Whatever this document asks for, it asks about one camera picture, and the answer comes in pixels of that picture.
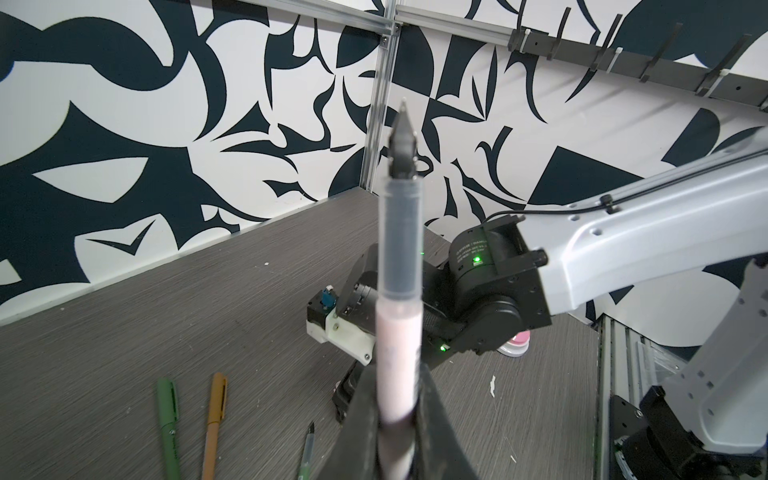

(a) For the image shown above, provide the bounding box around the orange pen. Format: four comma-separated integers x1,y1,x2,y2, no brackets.
201,422,220,480

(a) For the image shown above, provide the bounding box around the orange pen cap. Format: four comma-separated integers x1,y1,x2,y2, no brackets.
207,372,228,425

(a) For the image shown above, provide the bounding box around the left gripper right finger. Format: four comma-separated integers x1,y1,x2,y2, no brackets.
416,365,478,480

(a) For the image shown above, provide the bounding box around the wall hook rail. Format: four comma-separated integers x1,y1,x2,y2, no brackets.
507,1,767,112

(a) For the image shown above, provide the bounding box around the light green pen cap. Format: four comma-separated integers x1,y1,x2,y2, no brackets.
156,377,179,428

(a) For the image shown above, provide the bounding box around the pink round button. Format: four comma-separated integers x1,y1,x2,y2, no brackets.
497,330,531,358

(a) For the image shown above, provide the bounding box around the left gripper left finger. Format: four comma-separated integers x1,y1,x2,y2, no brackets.
317,365,379,480

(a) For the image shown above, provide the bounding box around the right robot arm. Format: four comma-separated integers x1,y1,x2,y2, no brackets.
321,129,767,479

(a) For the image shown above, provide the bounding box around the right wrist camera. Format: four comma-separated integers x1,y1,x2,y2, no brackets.
306,285,375,366

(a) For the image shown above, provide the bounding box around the dark green pen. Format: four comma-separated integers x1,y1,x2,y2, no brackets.
296,422,315,480

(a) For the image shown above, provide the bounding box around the pink pen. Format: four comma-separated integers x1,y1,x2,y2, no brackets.
375,102,423,479

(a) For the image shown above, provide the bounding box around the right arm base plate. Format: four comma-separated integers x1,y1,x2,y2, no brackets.
607,386,666,479

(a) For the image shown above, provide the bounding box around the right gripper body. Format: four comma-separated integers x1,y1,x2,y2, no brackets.
332,242,457,424

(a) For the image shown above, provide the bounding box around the light green pen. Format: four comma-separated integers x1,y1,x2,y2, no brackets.
159,416,181,480

